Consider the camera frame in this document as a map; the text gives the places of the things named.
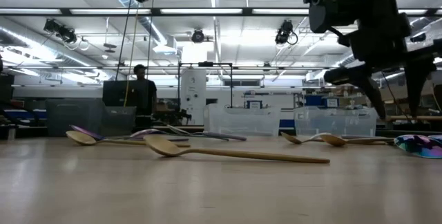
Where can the wooden spoon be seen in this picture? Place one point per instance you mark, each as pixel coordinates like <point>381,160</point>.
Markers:
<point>291,138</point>
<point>81,138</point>
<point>333,140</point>
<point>165,147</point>

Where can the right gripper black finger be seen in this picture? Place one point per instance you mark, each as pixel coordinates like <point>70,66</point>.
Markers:
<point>366,79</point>
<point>419,75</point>

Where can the black aluminium table frame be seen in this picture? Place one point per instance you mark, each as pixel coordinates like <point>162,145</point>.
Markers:
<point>20,132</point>

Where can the blue storage bins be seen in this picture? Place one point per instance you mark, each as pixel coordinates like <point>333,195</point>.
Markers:
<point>24,114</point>

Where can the person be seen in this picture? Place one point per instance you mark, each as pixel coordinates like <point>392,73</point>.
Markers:
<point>145,92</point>

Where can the background black robot arms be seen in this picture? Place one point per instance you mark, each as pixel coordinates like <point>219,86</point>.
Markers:
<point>172,115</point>

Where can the grey translucent plastic bin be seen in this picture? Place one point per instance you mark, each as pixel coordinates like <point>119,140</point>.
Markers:
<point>76,120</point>

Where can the overhead light bar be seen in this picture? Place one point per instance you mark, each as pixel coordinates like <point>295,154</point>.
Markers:
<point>103,11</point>

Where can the dark cabinet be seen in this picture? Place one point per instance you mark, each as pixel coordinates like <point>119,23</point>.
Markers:
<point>6,89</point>

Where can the black tubular stand frame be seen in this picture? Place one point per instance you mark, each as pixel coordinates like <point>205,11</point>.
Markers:
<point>205,64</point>

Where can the small white label sign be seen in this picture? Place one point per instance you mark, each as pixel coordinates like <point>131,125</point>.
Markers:
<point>254,104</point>

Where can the wooden bench top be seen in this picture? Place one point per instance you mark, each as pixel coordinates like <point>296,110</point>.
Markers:
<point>414,117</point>

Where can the frosted white plastic bin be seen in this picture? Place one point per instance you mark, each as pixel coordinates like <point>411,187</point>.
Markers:
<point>241,122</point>

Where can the clear plastic bin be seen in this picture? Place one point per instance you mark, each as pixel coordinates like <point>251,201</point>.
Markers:
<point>335,123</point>

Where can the black monitor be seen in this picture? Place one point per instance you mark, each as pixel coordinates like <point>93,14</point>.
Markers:
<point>115,92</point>

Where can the black ceiling-mounted camera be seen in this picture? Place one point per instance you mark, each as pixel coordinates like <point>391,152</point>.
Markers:
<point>285,32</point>
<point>198,36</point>
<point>60,30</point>

